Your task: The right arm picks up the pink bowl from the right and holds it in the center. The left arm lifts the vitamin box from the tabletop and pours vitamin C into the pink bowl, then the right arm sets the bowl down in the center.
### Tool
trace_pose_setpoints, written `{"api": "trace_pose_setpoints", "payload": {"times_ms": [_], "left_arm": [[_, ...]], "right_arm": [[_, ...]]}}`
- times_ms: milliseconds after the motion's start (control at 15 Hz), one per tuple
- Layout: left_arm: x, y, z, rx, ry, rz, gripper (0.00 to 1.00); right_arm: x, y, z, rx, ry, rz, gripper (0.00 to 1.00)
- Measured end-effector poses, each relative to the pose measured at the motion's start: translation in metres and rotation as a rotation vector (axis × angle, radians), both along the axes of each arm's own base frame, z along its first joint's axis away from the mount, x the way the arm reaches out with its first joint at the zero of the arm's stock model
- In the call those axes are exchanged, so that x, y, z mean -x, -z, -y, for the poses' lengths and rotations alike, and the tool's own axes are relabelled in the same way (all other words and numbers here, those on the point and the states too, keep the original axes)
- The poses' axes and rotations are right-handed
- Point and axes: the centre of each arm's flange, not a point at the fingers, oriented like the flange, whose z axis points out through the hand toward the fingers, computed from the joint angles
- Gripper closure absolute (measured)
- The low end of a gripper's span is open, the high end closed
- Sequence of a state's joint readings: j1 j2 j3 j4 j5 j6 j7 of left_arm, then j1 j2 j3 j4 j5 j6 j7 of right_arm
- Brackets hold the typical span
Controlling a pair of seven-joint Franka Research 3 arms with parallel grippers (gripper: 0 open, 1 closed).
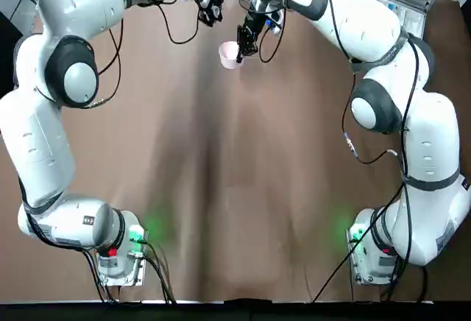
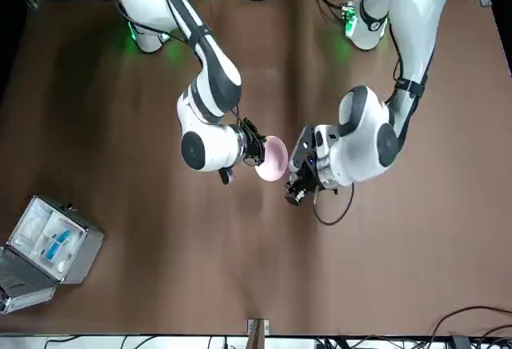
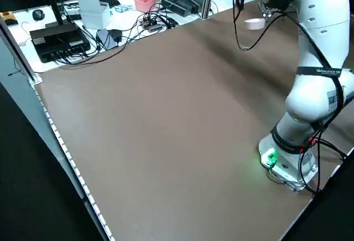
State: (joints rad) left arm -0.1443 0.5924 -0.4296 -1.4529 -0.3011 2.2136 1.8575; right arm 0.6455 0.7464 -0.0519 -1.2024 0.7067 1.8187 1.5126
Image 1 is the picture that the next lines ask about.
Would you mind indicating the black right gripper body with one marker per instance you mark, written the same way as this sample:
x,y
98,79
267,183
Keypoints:
x,y
254,24

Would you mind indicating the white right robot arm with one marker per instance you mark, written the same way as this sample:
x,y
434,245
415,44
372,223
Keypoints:
x,y
434,173

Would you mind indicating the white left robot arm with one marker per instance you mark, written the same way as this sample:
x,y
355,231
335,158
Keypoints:
x,y
37,144

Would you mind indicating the blue and white packet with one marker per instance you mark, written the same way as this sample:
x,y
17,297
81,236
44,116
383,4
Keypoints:
x,y
392,6

